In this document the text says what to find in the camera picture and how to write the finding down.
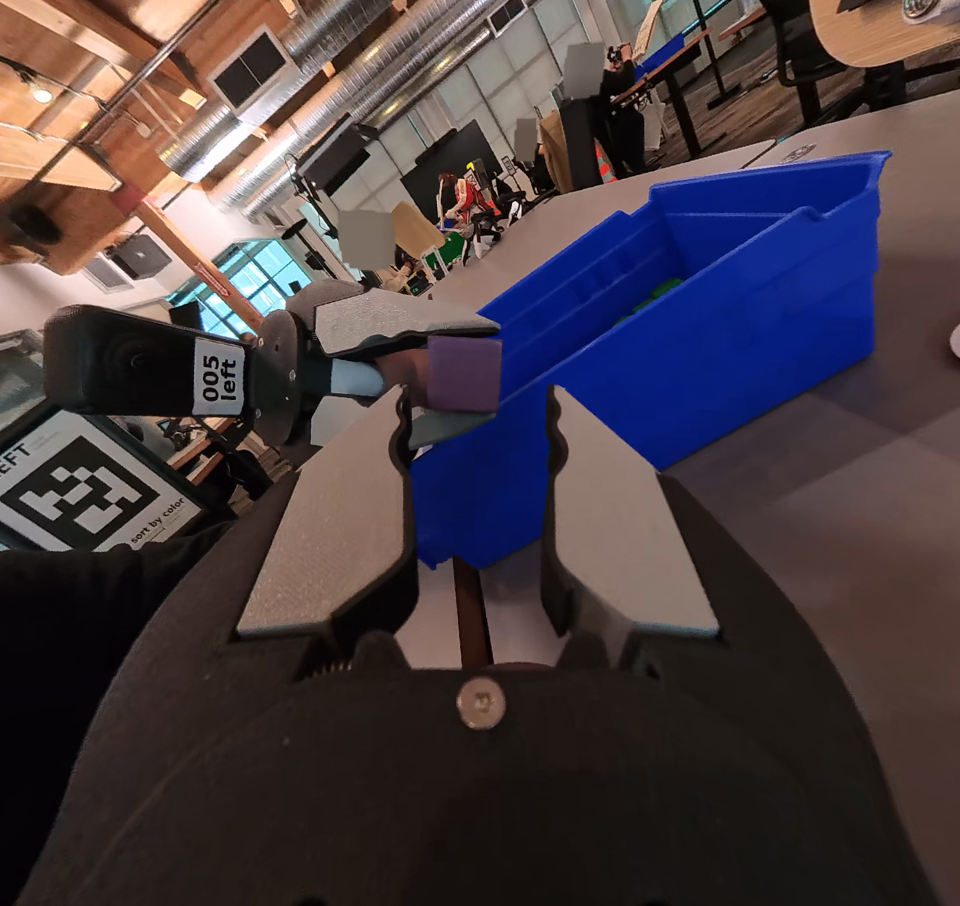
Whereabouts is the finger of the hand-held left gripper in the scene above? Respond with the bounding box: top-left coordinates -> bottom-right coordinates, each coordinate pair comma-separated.
309,394 -> 496,451
285,279 -> 502,363

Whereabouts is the purple cube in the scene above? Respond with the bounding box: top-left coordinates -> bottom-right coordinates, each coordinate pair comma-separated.
426,337 -> 502,411

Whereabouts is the black office chair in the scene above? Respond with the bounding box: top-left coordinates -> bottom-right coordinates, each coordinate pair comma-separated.
738,0 -> 828,129

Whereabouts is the ceiling air vent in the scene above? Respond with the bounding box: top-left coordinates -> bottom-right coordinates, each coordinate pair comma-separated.
208,27 -> 295,108

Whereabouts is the black cabinet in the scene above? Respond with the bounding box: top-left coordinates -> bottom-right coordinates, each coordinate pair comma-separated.
558,99 -> 603,193

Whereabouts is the large black screen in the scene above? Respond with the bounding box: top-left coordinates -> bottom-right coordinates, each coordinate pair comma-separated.
399,120 -> 502,226

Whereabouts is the person's left hand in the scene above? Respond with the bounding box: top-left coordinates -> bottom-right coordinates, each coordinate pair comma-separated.
375,353 -> 433,408

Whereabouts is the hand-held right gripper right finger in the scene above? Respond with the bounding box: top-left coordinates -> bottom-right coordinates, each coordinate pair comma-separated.
540,384 -> 723,641

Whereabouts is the printed marker sign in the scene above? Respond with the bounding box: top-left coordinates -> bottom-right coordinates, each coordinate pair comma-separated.
0,403 -> 209,553

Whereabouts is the blue plastic bin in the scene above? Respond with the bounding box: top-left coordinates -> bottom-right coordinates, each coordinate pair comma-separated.
411,150 -> 895,571

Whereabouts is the wooden standing desk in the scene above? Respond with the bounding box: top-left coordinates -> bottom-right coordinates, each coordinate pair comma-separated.
611,6 -> 770,159

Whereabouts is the hanging black monitor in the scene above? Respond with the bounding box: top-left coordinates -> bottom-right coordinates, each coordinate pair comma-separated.
296,114 -> 380,195

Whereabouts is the round wooden table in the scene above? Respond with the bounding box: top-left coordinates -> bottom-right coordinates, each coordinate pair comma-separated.
810,0 -> 960,69

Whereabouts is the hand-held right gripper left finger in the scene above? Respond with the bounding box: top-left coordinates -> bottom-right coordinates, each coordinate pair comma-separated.
236,384 -> 421,641

